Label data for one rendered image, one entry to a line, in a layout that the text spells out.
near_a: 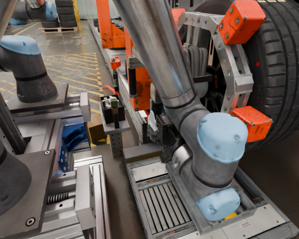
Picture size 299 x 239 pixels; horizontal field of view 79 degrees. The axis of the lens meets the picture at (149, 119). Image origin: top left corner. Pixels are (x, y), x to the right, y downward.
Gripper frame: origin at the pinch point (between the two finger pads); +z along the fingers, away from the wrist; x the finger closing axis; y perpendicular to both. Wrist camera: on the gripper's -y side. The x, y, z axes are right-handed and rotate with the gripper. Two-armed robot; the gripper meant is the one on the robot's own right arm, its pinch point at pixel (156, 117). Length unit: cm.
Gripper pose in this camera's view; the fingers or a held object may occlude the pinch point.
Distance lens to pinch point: 61.4
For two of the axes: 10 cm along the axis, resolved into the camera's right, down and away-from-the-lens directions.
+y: 0.0, -8.3, -5.6
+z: -3.1, -5.3, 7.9
